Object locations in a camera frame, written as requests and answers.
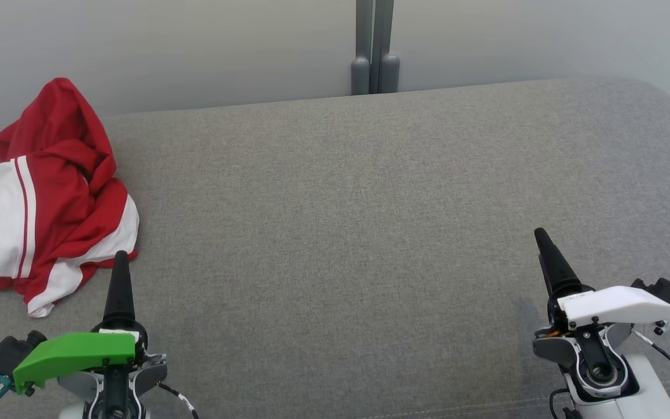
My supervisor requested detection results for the grey fabric sofa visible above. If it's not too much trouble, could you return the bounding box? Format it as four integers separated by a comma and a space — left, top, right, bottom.
0, 76, 670, 419

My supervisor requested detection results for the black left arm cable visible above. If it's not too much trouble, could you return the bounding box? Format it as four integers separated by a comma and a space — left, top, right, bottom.
158, 381, 199, 419

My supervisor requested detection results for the grey partition post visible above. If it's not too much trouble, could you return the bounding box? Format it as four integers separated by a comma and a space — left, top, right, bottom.
351, 0, 401, 95

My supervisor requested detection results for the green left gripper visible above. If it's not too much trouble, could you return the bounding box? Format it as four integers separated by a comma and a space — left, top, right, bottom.
13, 250, 168, 419

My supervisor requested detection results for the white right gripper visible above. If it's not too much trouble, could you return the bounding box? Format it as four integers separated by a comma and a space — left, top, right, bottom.
533, 228, 670, 373

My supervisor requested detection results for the thin black looped cable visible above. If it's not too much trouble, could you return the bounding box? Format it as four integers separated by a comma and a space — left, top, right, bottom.
548, 387, 580, 419

